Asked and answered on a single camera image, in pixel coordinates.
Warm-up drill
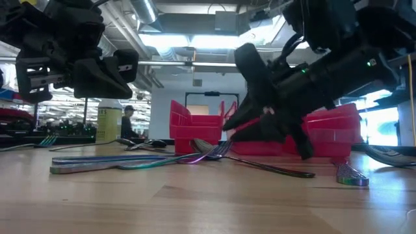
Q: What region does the black background rig frame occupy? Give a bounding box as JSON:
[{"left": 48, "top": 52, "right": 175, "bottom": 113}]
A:
[{"left": 33, "top": 97, "right": 90, "bottom": 128}]

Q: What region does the spray bottle with black trigger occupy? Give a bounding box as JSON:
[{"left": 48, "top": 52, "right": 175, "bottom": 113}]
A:
[{"left": 96, "top": 98, "right": 124, "bottom": 144}]

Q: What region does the background workbench with equipment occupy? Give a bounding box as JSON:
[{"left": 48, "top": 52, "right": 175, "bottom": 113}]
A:
[{"left": 0, "top": 110, "right": 98, "bottom": 138}]

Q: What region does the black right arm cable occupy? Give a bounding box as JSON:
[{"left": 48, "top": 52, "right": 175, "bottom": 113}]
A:
[{"left": 279, "top": 32, "right": 306, "bottom": 68}]

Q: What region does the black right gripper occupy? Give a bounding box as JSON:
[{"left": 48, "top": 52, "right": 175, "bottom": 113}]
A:
[{"left": 222, "top": 42, "right": 328, "bottom": 161}]

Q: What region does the red plastic storage bin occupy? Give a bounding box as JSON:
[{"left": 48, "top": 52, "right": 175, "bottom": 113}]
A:
[
  {"left": 224, "top": 101, "right": 290, "bottom": 156},
  {"left": 168, "top": 99, "right": 226, "bottom": 155},
  {"left": 281, "top": 103, "right": 364, "bottom": 158}
]

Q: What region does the large silver ventilation duct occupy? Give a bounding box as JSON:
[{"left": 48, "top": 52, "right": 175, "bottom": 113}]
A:
[{"left": 97, "top": 0, "right": 165, "bottom": 89}]

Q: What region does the iridescent fork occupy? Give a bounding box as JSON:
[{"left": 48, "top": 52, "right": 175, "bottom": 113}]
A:
[
  {"left": 117, "top": 140, "right": 235, "bottom": 171},
  {"left": 0, "top": 135, "right": 59, "bottom": 153}
]

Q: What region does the long ceiling light bar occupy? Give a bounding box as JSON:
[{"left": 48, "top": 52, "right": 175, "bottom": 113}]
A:
[{"left": 138, "top": 60, "right": 238, "bottom": 68}]

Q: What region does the bright window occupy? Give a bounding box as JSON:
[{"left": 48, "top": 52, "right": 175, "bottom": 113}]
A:
[{"left": 359, "top": 89, "right": 400, "bottom": 147}]

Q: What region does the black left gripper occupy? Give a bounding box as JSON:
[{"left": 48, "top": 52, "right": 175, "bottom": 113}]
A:
[{"left": 15, "top": 0, "right": 140, "bottom": 105}]

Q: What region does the yellow hanging cable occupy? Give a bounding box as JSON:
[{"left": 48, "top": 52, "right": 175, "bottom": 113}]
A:
[{"left": 406, "top": 53, "right": 416, "bottom": 147}]

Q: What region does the red storage rack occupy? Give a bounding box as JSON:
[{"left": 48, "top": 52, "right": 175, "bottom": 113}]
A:
[{"left": 0, "top": 87, "right": 36, "bottom": 137}]

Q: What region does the round silver ceiling duct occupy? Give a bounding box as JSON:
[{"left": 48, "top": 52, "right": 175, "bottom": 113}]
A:
[{"left": 129, "top": 0, "right": 160, "bottom": 25}]

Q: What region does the person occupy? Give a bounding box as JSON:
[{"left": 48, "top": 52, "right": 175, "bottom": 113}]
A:
[{"left": 120, "top": 104, "right": 140, "bottom": 140}]

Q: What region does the white cable loop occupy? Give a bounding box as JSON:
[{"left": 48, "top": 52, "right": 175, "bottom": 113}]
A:
[{"left": 398, "top": 207, "right": 416, "bottom": 234}]

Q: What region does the black doorway frame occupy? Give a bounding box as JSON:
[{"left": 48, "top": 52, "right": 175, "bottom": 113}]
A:
[{"left": 184, "top": 91, "right": 241, "bottom": 108}]

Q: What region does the fluorescent ceiling light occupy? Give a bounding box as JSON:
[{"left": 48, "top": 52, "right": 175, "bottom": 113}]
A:
[{"left": 138, "top": 33, "right": 243, "bottom": 50}]

